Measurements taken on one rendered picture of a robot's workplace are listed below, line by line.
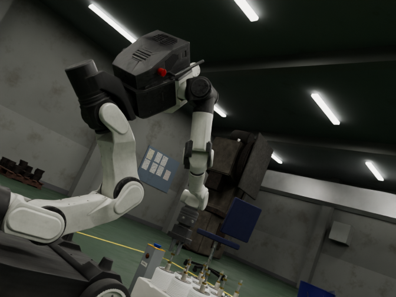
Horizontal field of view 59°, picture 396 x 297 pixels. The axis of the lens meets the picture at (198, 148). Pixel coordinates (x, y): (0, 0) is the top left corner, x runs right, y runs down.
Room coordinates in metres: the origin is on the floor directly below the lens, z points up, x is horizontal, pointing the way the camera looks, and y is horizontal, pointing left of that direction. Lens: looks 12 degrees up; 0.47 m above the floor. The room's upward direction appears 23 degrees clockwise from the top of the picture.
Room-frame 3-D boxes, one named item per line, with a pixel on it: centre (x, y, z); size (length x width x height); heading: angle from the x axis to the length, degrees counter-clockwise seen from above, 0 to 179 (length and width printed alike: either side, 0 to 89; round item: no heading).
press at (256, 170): (8.13, -0.86, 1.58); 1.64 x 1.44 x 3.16; 133
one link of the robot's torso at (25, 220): (1.33, 0.47, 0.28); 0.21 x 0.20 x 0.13; 132
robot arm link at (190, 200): (1.68, -0.08, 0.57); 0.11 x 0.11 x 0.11; 74
